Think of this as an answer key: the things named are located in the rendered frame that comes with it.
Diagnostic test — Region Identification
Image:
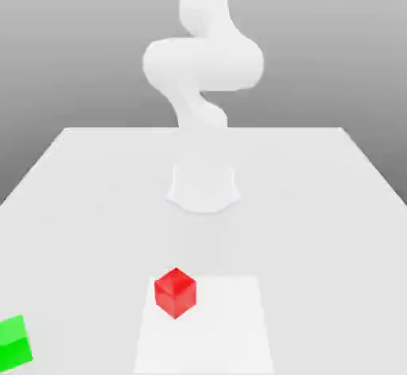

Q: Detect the small red cube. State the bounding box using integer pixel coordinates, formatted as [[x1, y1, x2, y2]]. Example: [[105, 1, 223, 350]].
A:
[[153, 267, 197, 320]]

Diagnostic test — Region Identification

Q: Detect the small green cube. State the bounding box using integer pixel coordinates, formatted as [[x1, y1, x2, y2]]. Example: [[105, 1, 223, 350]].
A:
[[0, 315, 34, 372]]

